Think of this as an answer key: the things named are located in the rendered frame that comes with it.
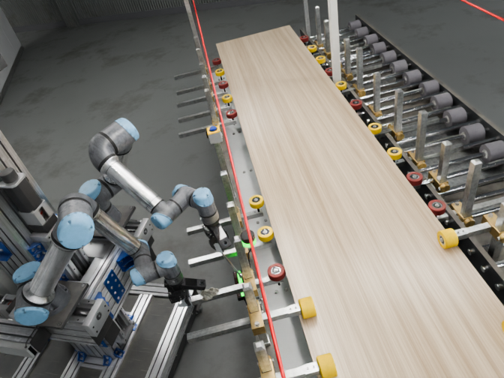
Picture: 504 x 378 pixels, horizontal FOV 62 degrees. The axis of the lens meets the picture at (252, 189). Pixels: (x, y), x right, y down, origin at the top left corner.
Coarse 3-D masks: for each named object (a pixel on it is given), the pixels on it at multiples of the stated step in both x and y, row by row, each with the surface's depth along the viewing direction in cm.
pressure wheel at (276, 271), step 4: (272, 264) 191; (276, 264) 191; (280, 264) 191; (268, 268) 190; (272, 268) 190; (276, 268) 189; (280, 268) 189; (284, 268) 189; (268, 272) 188; (272, 272) 188; (276, 272) 188; (280, 272) 187; (284, 272) 188; (268, 276) 189; (272, 276) 186; (276, 276) 186; (280, 276) 186; (284, 276) 189; (272, 280) 188; (276, 280) 187
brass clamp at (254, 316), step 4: (256, 300) 172; (260, 304) 172; (248, 308) 169; (260, 308) 172; (248, 312) 167; (256, 312) 167; (260, 312) 166; (252, 316) 166; (256, 316) 165; (260, 316) 165; (252, 320) 164; (256, 320) 164; (260, 320) 164; (252, 324) 163; (260, 324) 162; (252, 328) 162; (256, 328) 162; (260, 328) 162; (264, 328) 163; (256, 332) 163; (260, 332) 164; (264, 332) 164
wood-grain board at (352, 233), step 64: (256, 64) 357; (256, 128) 282; (320, 128) 267; (320, 192) 223; (384, 192) 214; (320, 256) 190; (384, 256) 184; (448, 256) 178; (320, 320) 166; (384, 320) 161; (448, 320) 157
